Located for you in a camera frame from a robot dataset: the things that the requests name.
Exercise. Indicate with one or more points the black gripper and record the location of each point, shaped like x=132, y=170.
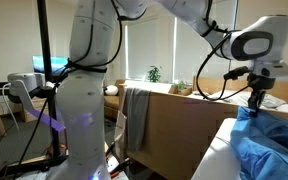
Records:
x=259, y=85

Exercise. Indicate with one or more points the blue shirt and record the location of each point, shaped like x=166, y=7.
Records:
x=267, y=146

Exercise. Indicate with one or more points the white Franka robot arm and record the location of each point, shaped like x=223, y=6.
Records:
x=80, y=100

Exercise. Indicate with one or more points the white pillow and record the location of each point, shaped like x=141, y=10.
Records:
x=272, y=100

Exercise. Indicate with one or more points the wooden bed headboard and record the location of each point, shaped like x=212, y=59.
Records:
x=214, y=86

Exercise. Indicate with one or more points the white desk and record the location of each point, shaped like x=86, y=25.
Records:
x=214, y=160

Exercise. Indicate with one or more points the small cardboard box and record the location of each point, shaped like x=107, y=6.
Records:
x=180, y=90

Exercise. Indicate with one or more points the white window blind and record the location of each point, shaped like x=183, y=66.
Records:
x=147, y=46
x=190, y=56

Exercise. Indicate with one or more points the green potted plant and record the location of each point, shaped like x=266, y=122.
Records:
x=154, y=74

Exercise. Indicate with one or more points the grey hanging cloth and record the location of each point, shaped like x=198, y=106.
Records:
x=137, y=116

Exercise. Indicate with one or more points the white hanging cloth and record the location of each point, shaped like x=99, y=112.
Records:
x=120, y=126

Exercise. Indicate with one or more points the white round cushion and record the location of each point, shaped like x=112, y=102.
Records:
x=111, y=90

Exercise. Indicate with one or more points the brown sofa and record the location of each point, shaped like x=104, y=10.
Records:
x=110, y=104

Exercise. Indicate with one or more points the red black clamp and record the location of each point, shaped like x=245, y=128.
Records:
x=119, y=166

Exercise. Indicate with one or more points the flat television screen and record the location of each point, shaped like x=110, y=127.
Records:
x=59, y=63

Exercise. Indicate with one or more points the black tripod pole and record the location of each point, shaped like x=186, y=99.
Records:
x=44, y=40

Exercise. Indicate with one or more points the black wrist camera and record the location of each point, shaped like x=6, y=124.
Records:
x=237, y=72

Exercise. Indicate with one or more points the wooden bed frame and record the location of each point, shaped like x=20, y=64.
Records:
x=177, y=133

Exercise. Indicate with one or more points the grey camera on bracket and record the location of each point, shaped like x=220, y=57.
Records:
x=24, y=81

